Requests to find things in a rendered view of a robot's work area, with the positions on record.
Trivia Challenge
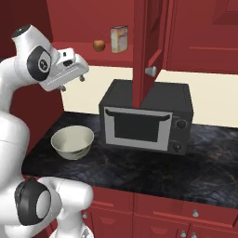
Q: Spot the red base cabinet door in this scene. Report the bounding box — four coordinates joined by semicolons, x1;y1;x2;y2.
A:
133;214;189;238
87;206;135;238
188;223;238;238

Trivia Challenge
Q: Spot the open red cabinet door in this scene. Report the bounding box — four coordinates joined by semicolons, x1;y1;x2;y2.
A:
132;0;171;109

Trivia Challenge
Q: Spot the grey microwave door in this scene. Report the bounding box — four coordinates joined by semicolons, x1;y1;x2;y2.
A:
103;106;174;152

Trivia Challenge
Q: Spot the open red wall cabinet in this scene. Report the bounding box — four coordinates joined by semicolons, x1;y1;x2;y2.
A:
46;0;136;69

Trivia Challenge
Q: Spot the black microwave oven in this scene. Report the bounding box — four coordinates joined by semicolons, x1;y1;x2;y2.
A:
98;78;195;156

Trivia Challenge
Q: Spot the grey cabinet door knob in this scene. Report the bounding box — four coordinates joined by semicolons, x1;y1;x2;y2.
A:
144;65;158;78

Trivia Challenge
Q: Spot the black microwave door handle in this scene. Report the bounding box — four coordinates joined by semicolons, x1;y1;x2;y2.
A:
104;108;172;122

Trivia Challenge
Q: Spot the cream bowl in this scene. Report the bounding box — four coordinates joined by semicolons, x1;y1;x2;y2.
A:
50;125;95;162

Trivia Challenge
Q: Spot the closed red cabinet door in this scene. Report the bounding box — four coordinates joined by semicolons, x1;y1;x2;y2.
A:
166;0;238;75

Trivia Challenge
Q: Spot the red drawer front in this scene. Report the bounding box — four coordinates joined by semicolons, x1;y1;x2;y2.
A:
133;192;184;218
91;185;135;216
180;199;238;229

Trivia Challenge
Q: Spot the red and cream carton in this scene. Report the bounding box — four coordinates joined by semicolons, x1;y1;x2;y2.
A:
110;25;129;54

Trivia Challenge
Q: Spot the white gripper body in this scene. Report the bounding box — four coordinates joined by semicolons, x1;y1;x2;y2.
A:
40;53;90;93

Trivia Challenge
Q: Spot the red apple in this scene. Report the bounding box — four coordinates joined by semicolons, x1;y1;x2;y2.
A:
92;39;106;53

